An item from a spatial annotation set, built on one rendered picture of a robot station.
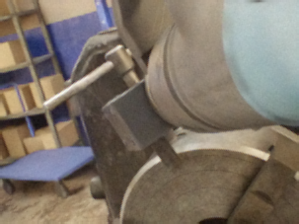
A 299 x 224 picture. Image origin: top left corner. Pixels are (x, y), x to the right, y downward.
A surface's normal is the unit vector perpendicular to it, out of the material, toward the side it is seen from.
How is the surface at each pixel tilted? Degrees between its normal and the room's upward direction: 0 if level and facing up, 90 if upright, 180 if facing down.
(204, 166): 90
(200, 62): 96
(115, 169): 90
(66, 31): 90
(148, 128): 75
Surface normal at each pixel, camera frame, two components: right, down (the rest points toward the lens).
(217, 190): -0.35, 0.32
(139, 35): 0.22, -0.10
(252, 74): -0.76, 0.58
